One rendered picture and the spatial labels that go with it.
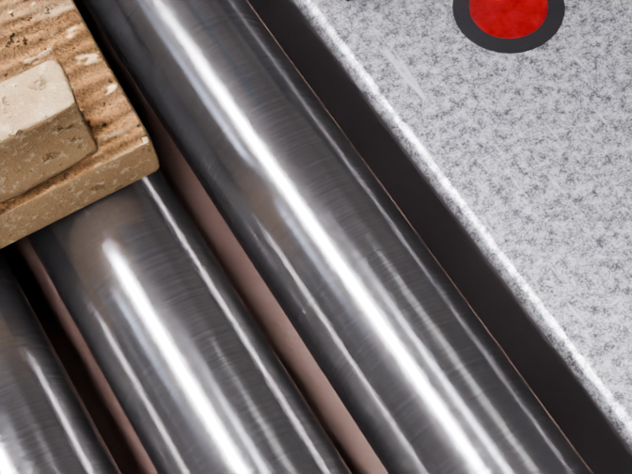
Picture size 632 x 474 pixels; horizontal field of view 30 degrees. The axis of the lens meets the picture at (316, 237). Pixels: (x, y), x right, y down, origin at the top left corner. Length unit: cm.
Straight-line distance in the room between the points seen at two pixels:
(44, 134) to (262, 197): 6
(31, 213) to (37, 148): 2
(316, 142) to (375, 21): 4
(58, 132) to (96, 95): 3
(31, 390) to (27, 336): 2
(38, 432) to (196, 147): 9
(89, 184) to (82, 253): 2
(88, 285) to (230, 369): 5
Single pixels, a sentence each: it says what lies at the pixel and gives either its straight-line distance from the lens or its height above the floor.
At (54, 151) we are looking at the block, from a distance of 30.
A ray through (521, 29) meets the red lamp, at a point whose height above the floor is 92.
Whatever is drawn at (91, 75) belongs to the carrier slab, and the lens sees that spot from 32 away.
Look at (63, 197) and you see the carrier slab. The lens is 31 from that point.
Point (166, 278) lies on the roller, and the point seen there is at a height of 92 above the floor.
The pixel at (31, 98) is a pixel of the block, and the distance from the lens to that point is 29.
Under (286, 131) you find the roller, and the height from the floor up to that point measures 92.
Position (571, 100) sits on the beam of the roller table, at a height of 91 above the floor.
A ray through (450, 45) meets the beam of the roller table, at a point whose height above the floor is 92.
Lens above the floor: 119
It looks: 64 degrees down
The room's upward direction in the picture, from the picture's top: 9 degrees counter-clockwise
